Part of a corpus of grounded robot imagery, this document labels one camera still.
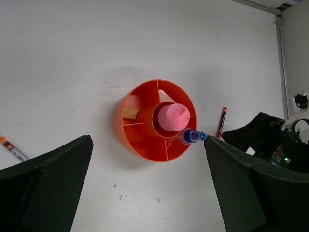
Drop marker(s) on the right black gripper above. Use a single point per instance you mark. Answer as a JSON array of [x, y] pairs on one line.
[[264, 135]]

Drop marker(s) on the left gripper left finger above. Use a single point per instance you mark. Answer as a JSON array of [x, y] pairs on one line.
[[42, 194]]

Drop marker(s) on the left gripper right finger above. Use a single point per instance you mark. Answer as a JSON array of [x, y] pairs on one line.
[[254, 195]]

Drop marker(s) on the orange capped red pen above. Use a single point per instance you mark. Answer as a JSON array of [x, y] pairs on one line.
[[16, 152]]

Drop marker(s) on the clear blue spray bottle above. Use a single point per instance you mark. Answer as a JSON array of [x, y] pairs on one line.
[[189, 136]]

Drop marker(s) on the pink capped glue bottle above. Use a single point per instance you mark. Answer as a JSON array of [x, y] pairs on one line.
[[174, 117]]

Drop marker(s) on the pink white eraser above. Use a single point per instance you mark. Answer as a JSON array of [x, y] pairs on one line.
[[164, 97]]

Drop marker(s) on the orange round divided container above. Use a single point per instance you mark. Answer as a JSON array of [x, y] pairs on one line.
[[143, 136]]

